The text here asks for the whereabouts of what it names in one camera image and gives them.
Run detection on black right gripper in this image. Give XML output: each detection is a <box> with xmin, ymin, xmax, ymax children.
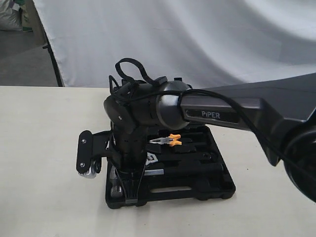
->
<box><xmin>107</xmin><ymin>123</ymin><xmax>148</xmax><ymax>205</ymax></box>

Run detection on black plastic tool case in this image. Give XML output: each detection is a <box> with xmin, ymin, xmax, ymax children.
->
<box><xmin>105</xmin><ymin>78</ymin><xmax>237</xmax><ymax>210</ymax></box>

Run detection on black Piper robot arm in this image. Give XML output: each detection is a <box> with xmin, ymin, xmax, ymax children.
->
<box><xmin>104</xmin><ymin>73</ymin><xmax>316</xmax><ymax>200</ymax></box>

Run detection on steel claw hammer black grip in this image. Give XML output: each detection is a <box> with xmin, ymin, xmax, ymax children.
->
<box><xmin>122</xmin><ymin>163</ymin><xmax>224</xmax><ymax>182</ymax></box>

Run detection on black backdrop stand pole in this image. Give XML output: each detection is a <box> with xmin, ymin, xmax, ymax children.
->
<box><xmin>42</xmin><ymin>31</ymin><xmax>64</xmax><ymax>87</ymax></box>

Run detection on green white bag background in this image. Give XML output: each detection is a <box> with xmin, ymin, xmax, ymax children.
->
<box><xmin>20</xmin><ymin>0</ymin><xmax>33</xmax><ymax>32</ymax></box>

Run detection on white backdrop cloth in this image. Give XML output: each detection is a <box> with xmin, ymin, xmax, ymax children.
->
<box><xmin>35</xmin><ymin>0</ymin><xmax>316</xmax><ymax>88</ymax></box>

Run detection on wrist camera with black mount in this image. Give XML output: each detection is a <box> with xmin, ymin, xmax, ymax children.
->
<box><xmin>76</xmin><ymin>130</ymin><xmax>112</xmax><ymax>179</ymax></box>

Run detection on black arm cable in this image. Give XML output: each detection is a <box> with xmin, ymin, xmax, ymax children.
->
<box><xmin>108</xmin><ymin>58</ymin><xmax>316</xmax><ymax>178</ymax></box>

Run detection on grey sack in background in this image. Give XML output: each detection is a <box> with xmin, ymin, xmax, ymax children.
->
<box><xmin>0</xmin><ymin>0</ymin><xmax>22</xmax><ymax>31</ymax></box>

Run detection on pliers with orange handles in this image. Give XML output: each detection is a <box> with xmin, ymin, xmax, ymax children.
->
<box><xmin>149</xmin><ymin>134</ymin><xmax>182</xmax><ymax>147</ymax></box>

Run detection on adjustable wrench black handle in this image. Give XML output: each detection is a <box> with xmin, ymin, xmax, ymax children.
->
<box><xmin>145</xmin><ymin>152</ymin><xmax>212</xmax><ymax>167</ymax></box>

